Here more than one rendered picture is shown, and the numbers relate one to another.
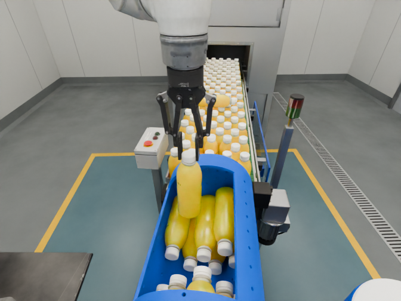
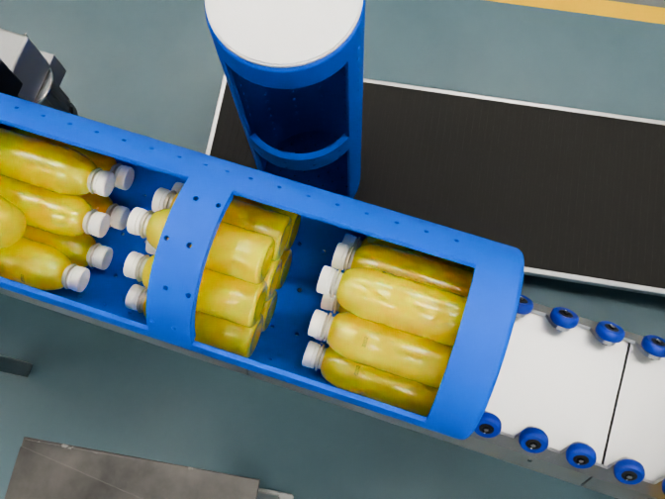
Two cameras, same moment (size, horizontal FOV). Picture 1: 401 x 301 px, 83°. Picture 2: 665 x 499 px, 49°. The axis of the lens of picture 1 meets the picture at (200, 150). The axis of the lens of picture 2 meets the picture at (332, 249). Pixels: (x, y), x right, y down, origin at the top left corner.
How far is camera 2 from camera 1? 0.56 m
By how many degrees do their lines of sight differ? 51
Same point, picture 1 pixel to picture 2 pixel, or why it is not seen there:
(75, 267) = (46, 462)
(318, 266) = (136, 45)
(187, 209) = (12, 226)
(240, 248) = (124, 150)
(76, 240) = not seen: outside the picture
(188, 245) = (69, 249)
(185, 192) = not seen: outside the picture
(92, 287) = not seen: outside the picture
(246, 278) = (165, 157)
